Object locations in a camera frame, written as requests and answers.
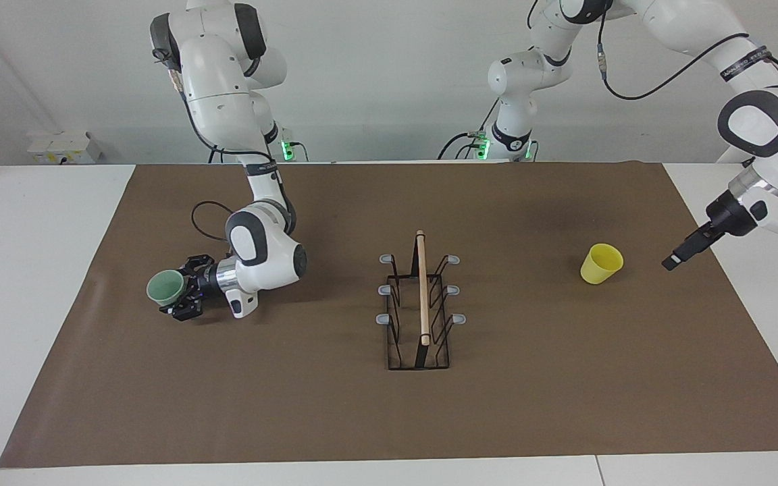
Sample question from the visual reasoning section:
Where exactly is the black left base cable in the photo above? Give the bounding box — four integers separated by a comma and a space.
438, 101, 501, 161

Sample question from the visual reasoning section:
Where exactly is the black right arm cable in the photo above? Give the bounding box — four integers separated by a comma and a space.
172, 67, 294, 244

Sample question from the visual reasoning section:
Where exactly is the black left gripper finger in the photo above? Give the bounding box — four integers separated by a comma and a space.
662, 242, 698, 271

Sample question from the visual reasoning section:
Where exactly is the white power strip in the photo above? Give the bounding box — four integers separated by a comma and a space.
27, 130, 102, 165

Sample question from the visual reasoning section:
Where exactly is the brown table mat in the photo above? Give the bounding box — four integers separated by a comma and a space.
0, 162, 778, 468

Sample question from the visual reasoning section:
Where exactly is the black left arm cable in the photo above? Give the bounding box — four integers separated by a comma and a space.
595, 13, 778, 102

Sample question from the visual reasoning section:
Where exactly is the pale green plastic cup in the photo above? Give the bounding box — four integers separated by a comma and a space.
146, 269, 186, 308

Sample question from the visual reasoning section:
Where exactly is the yellow plastic cup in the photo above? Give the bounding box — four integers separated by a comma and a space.
579, 243, 625, 286

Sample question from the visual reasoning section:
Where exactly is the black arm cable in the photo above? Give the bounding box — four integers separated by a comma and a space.
595, 13, 778, 102
172, 67, 294, 244

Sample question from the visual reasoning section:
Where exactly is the black wire cup rack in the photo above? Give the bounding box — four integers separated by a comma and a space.
377, 229, 467, 371

